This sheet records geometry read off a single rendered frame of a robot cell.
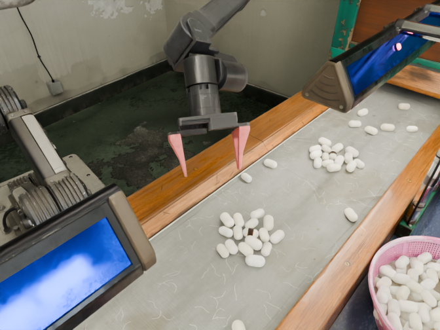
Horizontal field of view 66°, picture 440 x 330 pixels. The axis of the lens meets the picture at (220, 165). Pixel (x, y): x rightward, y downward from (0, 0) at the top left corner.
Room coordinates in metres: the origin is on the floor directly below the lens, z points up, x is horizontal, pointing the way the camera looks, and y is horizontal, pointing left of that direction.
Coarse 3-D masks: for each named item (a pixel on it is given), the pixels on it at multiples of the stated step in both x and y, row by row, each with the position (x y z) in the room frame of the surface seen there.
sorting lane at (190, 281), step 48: (384, 96) 1.07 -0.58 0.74; (288, 144) 0.78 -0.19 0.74; (384, 144) 0.78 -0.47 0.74; (240, 192) 0.58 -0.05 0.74; (288, 192) 0.58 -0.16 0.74; (336, 192) 0.58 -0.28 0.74; (192, 240) 0.44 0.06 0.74; (240, 240) 0.44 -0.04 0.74; (288, 240) 0.44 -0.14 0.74; (336, 240) 0.44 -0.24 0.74; (144, 288) 0.33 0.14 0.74; (192, 288) 0.33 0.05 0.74; (240, 288) 0.33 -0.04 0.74; (288, 288) 0.33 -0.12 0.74
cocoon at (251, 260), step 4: (248, 256) 0.39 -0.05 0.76; (252, 256) 0.39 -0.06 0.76; (256, 256) 0.39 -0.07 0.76; (260, 256) 0.39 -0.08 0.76; (248, 260) 0.38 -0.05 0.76; (252, 260) 0.38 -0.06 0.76; (256, 260) 0.38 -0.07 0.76; (260, 260) 0.38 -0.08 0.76; (264, 260) 0.38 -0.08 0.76; (248, 264) 0.38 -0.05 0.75; (252, 264) 0.38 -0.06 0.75; (256, 264) 0.38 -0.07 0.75; (260, 264) 0.37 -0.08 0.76; (264, 264) 0.38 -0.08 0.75
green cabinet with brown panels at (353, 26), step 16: (352, 0) 1.25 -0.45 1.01; (368, 0) 1.23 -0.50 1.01; (384, 0) 1.19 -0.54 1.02; (400, 0) 1.16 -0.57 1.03; (416, 0) 1.13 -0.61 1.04; (432, 0) 1.10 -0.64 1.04; (352, 16) 1.24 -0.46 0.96; (368, 16) 1.22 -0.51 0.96; (384, 16) 1.18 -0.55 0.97; (400, 16) 1.15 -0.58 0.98; (336, 32) 1.27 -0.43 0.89; (352, 32) 1.24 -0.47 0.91; (368, 32) 1.21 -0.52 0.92; (432, 48) 1.06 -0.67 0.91; (432, 64) 1.04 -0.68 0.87
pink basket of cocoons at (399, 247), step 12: (396, 240) 0.42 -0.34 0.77; (408, 240) 0.42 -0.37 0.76; (420, 240) 0.42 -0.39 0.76; (432, 240) 0.42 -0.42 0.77; (384, 252) 0.40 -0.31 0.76; (396, 252) 0.41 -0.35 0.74; (408, 252) 0.42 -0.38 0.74; (432, 252) 0.41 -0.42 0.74; (372, 264) 0.36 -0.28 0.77; (384, 264) 0.39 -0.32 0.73; (372, 276) 0.34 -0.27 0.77; (372, 288) 0.32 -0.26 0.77; (384, 324) 0.27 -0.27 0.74
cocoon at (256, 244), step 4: (248, 236) 0.44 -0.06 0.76; (252, 236) 0.44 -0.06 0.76; (248, 240) 0.43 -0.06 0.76; (252, 240) 0.43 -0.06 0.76; (256, 240) 0.42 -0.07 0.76; (248, 244) 0.42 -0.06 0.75; (252, 244) 0.42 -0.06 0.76; (256, 244) 0.42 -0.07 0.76; (260, 244) 0.42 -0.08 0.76; (256, 248) 0.41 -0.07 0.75; (260, 248) 0.41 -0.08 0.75
